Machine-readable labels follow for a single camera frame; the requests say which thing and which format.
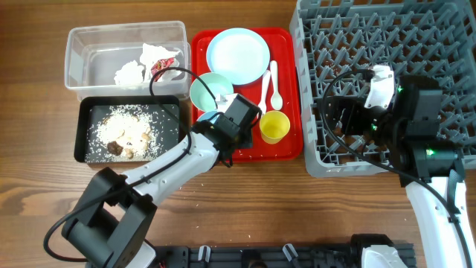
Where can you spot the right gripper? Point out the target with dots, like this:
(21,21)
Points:
(345,105)

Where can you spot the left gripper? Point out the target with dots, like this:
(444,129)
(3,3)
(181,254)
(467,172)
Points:
(248,138)

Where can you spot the yellow cup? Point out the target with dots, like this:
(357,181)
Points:
(274,126)

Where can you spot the red snack wrapper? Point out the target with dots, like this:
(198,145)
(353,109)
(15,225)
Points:
(157,68)

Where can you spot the food scraps and rice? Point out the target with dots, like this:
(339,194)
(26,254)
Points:
(130,132)

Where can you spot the white napkin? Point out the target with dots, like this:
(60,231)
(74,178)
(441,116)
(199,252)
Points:
(151,54)
(131,73)

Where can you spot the light blue bowl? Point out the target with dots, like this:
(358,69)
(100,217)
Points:
(210,116)

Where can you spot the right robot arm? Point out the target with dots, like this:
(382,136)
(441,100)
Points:
(430,169)

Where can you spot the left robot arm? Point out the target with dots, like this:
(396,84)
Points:
(110,222)

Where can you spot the grey dishwasher rack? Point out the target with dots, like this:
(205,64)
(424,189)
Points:
(428,38)

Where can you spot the black food waste tray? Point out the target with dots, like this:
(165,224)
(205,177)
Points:
(89,102)

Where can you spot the clear plastic waste bin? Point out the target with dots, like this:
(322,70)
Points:
(93,55)

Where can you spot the white plastic fork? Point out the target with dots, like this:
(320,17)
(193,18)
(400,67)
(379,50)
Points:
(264,89)

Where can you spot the red serving tray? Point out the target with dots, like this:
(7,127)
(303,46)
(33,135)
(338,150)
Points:
(280,44)

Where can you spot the green bowl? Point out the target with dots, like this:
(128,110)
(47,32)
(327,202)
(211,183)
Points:
(199,95)

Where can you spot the white plastic spoon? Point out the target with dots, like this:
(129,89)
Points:
(276,99)

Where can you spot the light blue plate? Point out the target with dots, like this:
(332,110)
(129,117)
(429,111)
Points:
(239,54)

